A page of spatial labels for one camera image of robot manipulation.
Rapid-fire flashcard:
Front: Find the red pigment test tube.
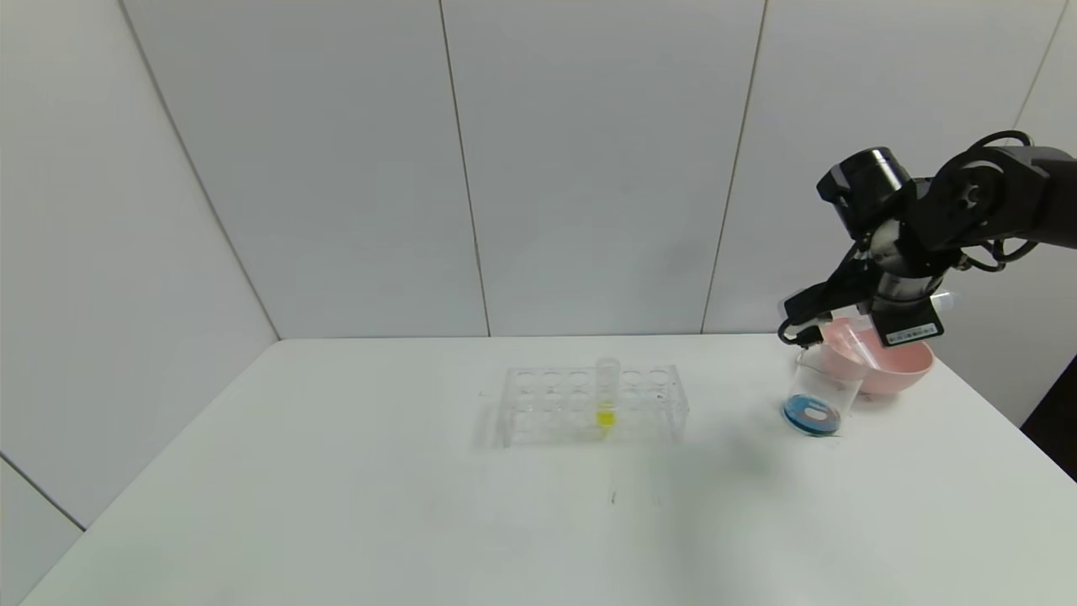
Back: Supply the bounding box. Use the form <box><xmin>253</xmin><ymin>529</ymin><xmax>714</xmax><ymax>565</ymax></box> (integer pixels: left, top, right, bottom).
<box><xmin>841</xmin><ymin>324</ymin><xmax>881</xmax><ymax>371</ymax></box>

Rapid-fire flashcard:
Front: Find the clear plastic test tube rack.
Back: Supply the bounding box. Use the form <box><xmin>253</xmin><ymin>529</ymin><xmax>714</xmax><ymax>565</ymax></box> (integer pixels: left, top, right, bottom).
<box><xmin>496</xmin><ymin>364</ymin><xmax>689</xmax><ymax>447</ymax></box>

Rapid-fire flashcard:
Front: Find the yellow pigment test tube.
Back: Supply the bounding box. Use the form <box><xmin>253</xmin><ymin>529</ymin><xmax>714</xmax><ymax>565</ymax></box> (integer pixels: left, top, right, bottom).
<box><xmin>594</xmin><ymin>357</ymin><xmax>621</xmax><ymax>431</ymax></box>

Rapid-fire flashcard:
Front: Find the clear glass beaker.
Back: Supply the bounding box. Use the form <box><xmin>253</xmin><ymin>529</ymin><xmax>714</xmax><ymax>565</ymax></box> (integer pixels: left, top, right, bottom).
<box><xmin>783</xmin><ymin>343</ymin><xmax>866</xmax><ymax>439</ymax></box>

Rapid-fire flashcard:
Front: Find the pink bowl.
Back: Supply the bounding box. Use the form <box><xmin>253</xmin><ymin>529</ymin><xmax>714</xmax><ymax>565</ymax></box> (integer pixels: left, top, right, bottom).
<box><xmin>820</xmin><ymin>316</ymin><xmax>935</xmax><ymax>396</ymax></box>

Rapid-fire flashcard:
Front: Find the black cable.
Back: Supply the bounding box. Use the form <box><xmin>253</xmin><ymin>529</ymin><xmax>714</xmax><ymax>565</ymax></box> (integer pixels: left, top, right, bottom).
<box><xmin>932</xmin><ymin>129</ymin><xmax>1043</xmax><ymax>272</ymax></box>
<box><xmin>777</xmin><ymin>313</ymin><xmax>825</xmax><ymax>348</ymax></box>

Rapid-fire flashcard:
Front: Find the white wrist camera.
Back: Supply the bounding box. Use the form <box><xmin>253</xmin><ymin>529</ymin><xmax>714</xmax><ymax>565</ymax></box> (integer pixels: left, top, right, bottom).
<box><xmin>784</xmin><ymin>259</ymin><xmax>874</xmax><ymax>331</ymax></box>

